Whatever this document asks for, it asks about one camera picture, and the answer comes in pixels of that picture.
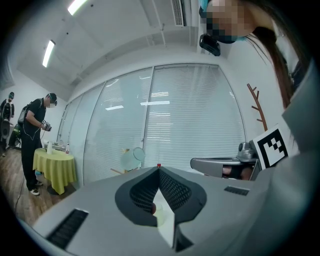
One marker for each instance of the ceiling air vent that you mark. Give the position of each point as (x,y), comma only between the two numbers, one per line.
(178,12)

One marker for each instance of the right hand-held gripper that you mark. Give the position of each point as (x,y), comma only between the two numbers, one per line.
(271,147)

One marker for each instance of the pale green cup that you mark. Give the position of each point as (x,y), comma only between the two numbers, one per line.
(161,215)

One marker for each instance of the person's face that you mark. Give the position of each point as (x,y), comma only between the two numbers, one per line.
(225,20)

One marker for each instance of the glass partition with white blinds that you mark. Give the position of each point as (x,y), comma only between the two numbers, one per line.
(187,112)

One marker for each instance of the reddish-brown coat rack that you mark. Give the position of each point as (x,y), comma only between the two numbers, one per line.
(260,112)

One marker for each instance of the teal textured cup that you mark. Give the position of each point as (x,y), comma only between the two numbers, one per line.
(130,160)

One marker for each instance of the tall white vase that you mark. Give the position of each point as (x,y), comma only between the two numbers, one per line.
(49,148)

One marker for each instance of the round table with green cloth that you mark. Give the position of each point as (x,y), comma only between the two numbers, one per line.
(55,165)

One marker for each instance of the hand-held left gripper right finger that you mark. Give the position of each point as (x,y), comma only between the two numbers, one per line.
(220,205)

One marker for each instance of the black head-worn camera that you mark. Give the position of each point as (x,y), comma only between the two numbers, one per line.
(210,45)

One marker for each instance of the long ceiling light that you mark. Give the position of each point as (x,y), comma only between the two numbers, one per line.
(48,53)
(76,6)

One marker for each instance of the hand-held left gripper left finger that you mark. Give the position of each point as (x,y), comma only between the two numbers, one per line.
(100,200)

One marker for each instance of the wooden cup rack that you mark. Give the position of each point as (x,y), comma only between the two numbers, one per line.
(124,150)

